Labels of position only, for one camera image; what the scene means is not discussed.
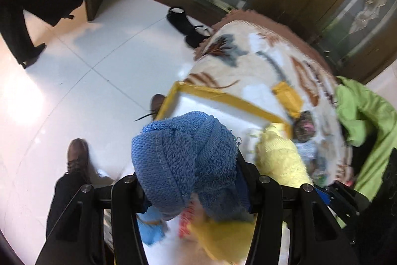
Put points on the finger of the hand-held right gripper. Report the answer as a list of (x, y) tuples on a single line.
[(341, 199)]

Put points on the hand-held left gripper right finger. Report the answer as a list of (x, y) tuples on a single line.
[(269, 215)]

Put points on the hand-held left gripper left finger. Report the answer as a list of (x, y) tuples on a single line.
[(121, 221)]

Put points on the small blue towel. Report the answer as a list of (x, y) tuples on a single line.
[(152, 227)]

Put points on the yellow fuzzy towel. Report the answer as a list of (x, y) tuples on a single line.
[(282, 156)]

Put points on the red and white packet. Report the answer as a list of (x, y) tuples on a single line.
[(185, 223)]

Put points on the brown patterned packet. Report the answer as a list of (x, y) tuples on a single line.
[(302, 127)]

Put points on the large blue terry towel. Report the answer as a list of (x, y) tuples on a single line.
[(186, 159)]

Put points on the yellow taped white box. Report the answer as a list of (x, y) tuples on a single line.
[(217, 100)]

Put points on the person's dark trouser leg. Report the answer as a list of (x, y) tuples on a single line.
[(68, 206)]

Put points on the brown leather shoe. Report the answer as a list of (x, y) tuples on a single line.
[(157, 105), (77, 159)]

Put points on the lime green bedsheet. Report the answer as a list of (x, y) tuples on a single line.
[(366, 116)]

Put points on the leaf print blanket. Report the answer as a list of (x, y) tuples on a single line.
[(263, 66)]

